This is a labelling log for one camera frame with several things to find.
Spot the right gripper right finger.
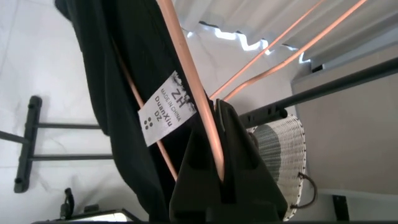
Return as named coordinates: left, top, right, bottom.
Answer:
left=214, top=98, right=289, bottom=222

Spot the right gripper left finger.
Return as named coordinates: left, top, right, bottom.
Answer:
left=169, top=99, right=225, bottom=222

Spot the black T-shirt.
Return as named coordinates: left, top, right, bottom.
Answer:
left=53, top=0, right=219, bottom=222

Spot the white laundry basket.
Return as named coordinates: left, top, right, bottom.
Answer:
left=246, top=113, right=318, bottom=222

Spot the black clothes rack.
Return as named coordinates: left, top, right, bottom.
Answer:
left=0, top=57, right=398, bottom=194

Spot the white curtain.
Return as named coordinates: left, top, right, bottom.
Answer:
left=172, top=0, right=398, bottom=68

